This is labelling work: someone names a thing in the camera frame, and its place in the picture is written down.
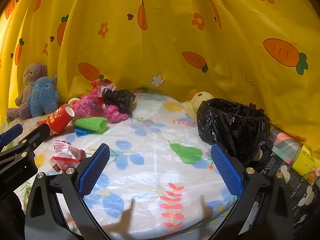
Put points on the red and clear plastic wrapper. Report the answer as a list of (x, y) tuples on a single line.
[(100, 83)]

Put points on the yellow carrot printed curtain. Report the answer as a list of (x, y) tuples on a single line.
[(162, 42)]

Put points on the orange and white paper cup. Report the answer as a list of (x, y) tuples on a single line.
[(73, 102)]

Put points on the pastel checkered box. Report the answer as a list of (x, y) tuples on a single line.
[(287, 142)]

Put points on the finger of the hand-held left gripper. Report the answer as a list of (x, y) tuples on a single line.
[(37, 133), (10, 133)]

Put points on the black printed box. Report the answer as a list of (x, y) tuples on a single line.
[(272, 165)]

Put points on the purple teddy bear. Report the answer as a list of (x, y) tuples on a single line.
[(32, 72)]

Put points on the crumpled white red wrapper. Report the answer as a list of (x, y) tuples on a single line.
[(62, 147)]

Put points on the yellow packet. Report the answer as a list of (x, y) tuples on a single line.
[(305, 160)]

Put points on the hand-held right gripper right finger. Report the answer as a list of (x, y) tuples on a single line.
[(227, 170)]

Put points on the yellow plush duck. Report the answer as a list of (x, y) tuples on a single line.
[(202, 97)]

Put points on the blue foam net sleeve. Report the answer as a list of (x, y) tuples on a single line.
[(81, 132)]

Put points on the black trash bag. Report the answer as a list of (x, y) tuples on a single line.
[(225, 120)]

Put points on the green foam net sleeve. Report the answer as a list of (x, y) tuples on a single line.
[(90, 123)]

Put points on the pink plastic bag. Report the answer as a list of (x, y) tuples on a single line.
[(87, 103)]

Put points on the blue plush monster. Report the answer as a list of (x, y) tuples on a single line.
[(42, 97)]

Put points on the red paper cup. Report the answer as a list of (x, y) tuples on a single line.
[(58, 120)]

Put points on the crumpled black plastic bag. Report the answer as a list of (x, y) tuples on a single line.
[(120, 98)]

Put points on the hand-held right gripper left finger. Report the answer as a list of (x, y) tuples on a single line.
[(95, 170)]

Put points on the floral printed bed sheet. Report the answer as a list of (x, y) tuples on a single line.
[(155, 140)]

